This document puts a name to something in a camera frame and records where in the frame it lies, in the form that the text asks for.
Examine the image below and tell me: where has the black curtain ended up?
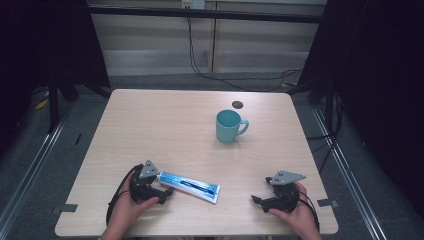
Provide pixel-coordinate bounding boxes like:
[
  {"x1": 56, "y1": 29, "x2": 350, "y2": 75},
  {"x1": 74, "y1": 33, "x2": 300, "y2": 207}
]
[
  {"x1": 0, "y1": 0, "x2": 112, "y2": 158},
  {"x1": 298, "y1": 0, "x2": 424, "y2": 211}
]

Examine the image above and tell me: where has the long black wall cable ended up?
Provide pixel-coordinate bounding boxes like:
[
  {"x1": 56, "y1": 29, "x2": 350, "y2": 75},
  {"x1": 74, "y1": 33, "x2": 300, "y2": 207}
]
[{"x1": 186, "y1": 16, "x2": 303, "y2": 93}]

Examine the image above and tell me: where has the grey tape strip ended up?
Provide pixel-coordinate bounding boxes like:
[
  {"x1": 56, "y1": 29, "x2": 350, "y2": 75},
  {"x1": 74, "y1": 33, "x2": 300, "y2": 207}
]
[
  {"x1": 59, "y1": 203, "x2": 79, "y2": 214},
  {"x1": 316, "y1": 198, "x2": 339, "y2": 208}
]

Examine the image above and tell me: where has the white wall socket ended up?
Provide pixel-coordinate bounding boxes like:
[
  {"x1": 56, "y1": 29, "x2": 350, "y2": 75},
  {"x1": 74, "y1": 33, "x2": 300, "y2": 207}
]
[{"x1": 181, "y1": 0, "x2": 206, "y2": 10}]

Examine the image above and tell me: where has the teal cup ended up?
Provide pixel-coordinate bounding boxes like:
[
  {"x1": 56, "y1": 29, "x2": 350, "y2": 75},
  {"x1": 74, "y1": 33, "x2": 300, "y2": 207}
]
[{"x1": 215, "y1": 109, "x2": 250, "y2": 145}]

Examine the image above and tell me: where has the person's right hand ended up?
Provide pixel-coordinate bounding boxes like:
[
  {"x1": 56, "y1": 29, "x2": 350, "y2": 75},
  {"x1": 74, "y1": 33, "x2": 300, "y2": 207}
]
[{"x1": 267, "y1": 181, "x2": 322, "y2": 238}]

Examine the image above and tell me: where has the yellow floor scrap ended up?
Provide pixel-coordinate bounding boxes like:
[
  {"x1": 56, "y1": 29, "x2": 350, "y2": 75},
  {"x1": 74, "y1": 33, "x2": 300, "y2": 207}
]
[{"x1": 34, "y1": 97, "x2": 50, "y2": 111}]

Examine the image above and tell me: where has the metal floor rail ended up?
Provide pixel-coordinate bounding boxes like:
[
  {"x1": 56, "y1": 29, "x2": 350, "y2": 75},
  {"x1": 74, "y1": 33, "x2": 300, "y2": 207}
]
[
  {"x1": 311, "y1": 105, "x2": 388, "y2": 240},
  {"x1": 0, "y1": 103, "x2": 76, "y2": 231}
]

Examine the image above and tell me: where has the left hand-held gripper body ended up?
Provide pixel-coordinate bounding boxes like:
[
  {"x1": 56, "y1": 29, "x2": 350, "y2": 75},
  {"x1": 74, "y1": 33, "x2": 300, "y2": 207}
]
[{"x1": 129, "y1": 159, "x2": 160, "y2": 203}]

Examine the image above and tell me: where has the white and blue toothpaste tube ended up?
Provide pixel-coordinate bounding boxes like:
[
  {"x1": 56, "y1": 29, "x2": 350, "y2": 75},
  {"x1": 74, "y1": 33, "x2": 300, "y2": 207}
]
[{"x1": 156, "y1": 171, "x2": 222, "y2": 205}]

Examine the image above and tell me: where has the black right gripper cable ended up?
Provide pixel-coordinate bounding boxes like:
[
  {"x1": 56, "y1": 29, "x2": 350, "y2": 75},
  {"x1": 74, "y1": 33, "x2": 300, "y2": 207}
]
[{"x1": 297, "y1": 189, "x2": 321, "y2": 232}]

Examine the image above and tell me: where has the person's left hand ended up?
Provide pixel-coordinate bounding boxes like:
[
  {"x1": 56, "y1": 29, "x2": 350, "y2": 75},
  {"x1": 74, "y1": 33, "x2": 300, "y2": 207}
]
[{"x1": 105, "y1": 181, "x2": 161, "y2": 236}]

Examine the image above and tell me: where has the black metal stand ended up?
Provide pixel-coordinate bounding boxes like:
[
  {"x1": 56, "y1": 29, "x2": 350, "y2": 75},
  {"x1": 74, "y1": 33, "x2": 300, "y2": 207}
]
[
  {"x1": 46, "y1": 71, "x2": 81, "y2": 134},
  {"x1": 305, "y1": 79, "x2": 344, "y2": 174}
]

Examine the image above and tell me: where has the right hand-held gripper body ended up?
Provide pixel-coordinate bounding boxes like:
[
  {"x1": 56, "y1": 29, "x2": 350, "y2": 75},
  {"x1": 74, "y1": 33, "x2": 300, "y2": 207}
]
[{"x1": 268, "y1": 170, "x2": 307, "y2": 214}]

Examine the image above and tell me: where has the black horizontal frame bar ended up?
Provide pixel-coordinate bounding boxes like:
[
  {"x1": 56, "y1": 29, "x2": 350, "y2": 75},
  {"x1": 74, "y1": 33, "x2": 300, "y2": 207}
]
[{"x1": 87, "y1": 5, "x2": 324, "y2": 25}]

